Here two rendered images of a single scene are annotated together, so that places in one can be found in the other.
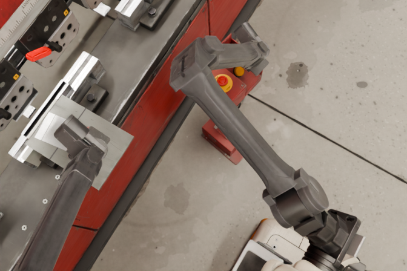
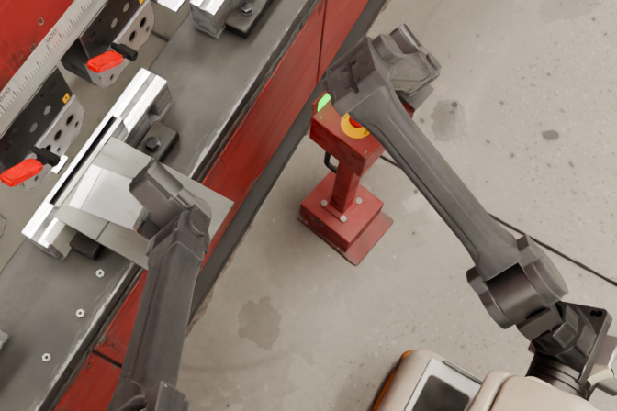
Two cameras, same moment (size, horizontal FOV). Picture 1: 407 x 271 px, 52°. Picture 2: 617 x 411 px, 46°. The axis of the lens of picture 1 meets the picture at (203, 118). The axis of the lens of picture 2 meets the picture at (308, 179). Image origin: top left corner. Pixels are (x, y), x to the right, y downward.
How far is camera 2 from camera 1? 22 cm
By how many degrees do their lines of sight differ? 6
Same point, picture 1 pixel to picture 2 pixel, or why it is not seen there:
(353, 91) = (537, 145)
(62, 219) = (174, 313)
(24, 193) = (43, 300)
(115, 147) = not seen: hidden behind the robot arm
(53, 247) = (172, 353)
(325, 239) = (564, 343)
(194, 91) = (370, 115)
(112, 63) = (183, 89)
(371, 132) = (567, 210)
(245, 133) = (447, 181)
